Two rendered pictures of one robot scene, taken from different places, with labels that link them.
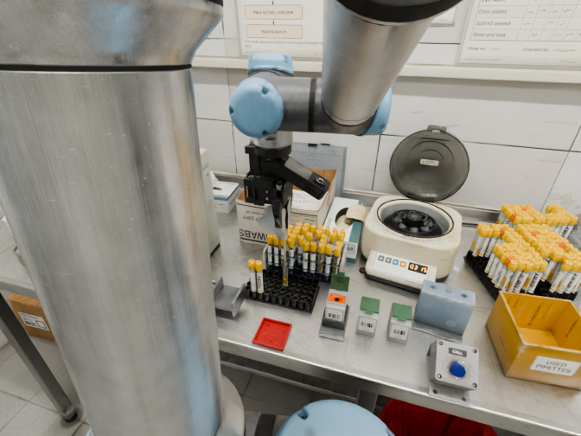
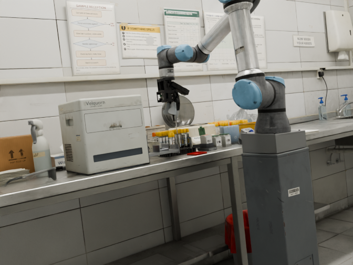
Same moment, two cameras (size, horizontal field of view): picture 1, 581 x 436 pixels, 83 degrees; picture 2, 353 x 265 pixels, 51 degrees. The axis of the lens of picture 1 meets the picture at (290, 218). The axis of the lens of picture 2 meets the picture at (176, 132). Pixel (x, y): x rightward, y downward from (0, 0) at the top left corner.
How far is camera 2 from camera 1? 1.60 m
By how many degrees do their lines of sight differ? 56
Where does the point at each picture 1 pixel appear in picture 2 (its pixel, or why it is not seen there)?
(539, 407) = not seen: hidden behind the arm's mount
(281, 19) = (95, 57)
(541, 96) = (197, 81)
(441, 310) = (231, 133)
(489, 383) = not seen: hidden behind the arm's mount
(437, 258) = (212, 129)
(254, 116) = (188, 52)
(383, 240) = (192, 130)
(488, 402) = not seen: hidden behind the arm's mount
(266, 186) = (172, 91)
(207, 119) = (50, 116)
